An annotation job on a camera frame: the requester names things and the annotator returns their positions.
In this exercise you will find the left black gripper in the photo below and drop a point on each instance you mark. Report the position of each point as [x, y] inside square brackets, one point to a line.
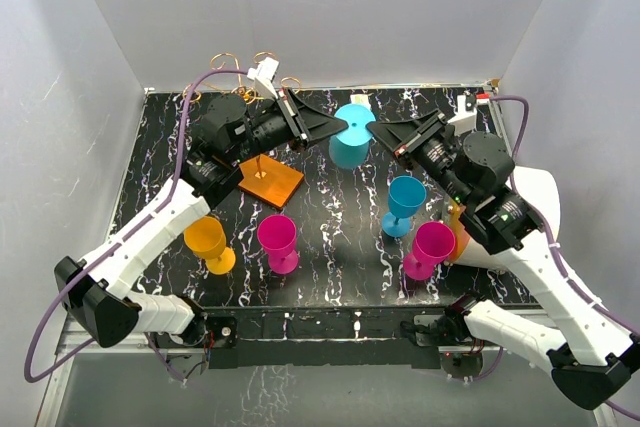
[305, 124]

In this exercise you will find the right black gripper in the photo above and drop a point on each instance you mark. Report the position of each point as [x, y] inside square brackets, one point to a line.
[407, 138]

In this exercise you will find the blue wine glass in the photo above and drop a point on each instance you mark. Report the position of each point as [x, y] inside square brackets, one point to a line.
[349, 148]
[405, 197]

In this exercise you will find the blue wine glass front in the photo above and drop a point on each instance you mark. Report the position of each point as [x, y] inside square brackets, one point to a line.
[405, 197]

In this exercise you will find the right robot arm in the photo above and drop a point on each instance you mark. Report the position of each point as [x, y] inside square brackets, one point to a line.
[589, 355]

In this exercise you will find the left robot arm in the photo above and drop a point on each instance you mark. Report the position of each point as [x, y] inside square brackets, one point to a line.
[98, 289]

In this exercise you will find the pink wine glass right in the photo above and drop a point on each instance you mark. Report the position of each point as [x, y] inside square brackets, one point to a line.
[432, 244]

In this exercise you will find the pink wine glass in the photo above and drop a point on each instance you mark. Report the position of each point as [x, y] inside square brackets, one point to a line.
[432, 244]
[277, 235]

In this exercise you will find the pink wine glass left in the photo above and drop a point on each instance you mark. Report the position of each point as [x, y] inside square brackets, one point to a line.
[277, 235]

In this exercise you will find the orange wine glass front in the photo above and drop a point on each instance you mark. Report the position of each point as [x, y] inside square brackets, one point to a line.
[207, 240]

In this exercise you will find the small white box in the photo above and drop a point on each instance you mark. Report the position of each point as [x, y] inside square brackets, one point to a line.
[360, 99]

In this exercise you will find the white bucket orange lid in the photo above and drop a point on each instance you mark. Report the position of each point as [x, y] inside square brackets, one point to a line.
[538, 187]

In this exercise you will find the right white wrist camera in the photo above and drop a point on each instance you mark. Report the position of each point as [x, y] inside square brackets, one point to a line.
[465, 111]

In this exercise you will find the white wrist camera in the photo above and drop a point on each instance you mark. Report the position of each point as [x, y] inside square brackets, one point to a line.
[465, 111]
[262, 77]

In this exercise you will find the gold wire glass rack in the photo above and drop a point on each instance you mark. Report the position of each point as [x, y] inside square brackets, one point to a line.
[270, 177]

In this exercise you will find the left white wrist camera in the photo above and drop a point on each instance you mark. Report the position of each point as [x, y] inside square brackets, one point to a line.
[262, 77]

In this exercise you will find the black front mounting rail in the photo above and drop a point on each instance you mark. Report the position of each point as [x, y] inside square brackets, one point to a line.
[334, 336]

